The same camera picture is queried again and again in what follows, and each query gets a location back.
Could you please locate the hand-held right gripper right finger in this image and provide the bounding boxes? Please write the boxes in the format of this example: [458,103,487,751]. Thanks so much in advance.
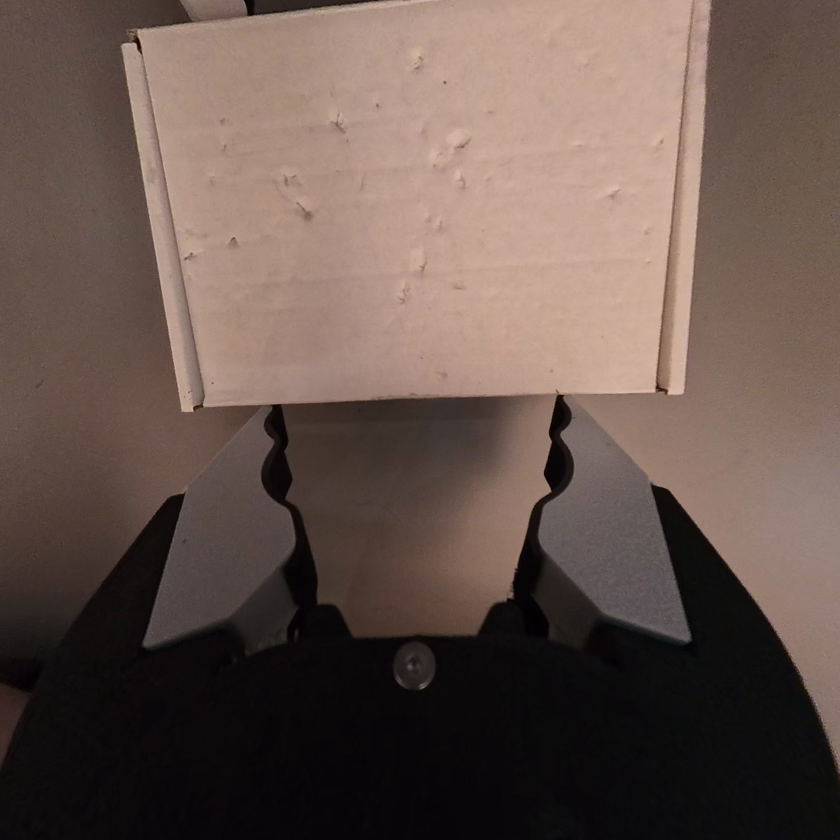
[509,392,695,651]

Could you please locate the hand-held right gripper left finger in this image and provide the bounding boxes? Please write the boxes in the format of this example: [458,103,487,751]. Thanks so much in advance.
[142,403,319,651]

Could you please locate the white cardboard box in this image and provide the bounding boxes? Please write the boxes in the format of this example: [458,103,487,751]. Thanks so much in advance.
[121,0,713,413]

